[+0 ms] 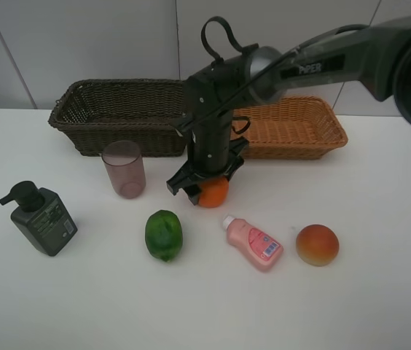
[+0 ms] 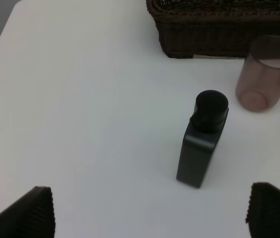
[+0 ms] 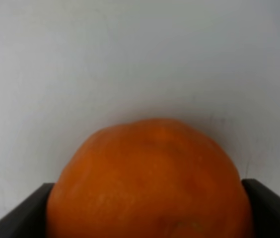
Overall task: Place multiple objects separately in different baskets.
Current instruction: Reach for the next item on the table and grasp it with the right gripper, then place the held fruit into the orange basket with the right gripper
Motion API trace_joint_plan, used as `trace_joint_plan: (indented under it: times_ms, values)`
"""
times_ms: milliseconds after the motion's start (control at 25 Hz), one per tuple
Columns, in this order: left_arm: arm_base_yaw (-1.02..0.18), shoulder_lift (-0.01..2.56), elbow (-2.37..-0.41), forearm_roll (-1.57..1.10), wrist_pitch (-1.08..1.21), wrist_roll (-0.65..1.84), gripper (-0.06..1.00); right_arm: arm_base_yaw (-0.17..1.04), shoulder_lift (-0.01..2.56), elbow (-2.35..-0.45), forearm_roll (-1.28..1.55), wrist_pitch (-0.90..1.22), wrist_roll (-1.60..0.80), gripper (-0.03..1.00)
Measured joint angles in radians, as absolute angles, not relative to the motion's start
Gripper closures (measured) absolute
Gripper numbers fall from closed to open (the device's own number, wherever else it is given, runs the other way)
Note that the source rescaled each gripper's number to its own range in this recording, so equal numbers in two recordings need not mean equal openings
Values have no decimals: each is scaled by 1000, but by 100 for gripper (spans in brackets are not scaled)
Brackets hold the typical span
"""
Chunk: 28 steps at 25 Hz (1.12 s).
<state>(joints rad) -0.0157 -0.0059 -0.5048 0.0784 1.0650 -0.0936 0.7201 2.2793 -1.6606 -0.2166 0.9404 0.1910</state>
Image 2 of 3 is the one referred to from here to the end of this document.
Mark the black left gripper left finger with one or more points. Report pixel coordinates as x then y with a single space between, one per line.
31 216

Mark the dark green pump bottle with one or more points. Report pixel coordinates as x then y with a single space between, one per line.
201 137

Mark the dark brown wicker basket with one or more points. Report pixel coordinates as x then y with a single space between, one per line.
215 28

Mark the translucent pink plastic cup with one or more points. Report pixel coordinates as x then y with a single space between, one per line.
258 86

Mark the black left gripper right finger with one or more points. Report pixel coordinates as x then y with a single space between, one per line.
263 214

